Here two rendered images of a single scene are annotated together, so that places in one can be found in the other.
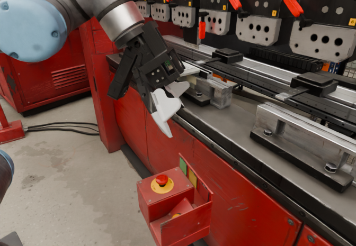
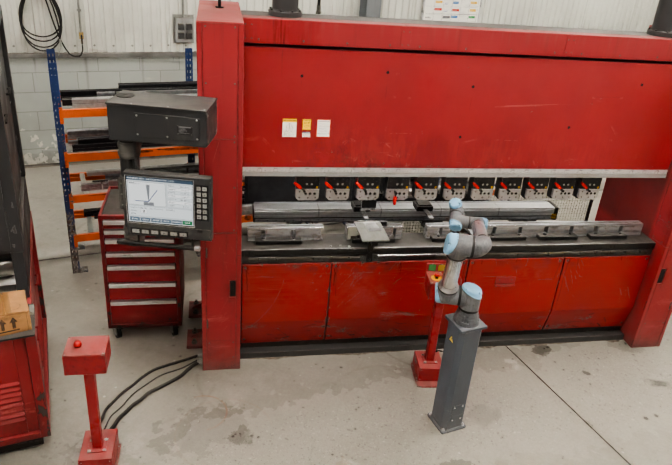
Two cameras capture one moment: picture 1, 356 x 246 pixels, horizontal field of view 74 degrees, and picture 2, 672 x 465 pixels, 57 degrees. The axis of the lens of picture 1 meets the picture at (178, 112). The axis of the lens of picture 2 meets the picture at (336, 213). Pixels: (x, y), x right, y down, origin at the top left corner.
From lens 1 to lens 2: 3.86 m
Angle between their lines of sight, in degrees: 60
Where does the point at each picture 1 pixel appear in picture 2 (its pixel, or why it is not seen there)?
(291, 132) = (445, 230)
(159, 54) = not seen: hidden behind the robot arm
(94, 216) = (328, 394)
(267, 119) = (433, 230)
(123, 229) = (354, 380)
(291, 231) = (465, 266)
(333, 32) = (459, 190)
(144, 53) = not seen: hidden behind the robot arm
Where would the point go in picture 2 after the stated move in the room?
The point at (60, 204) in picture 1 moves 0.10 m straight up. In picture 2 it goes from (298, 414) to (299, 402)
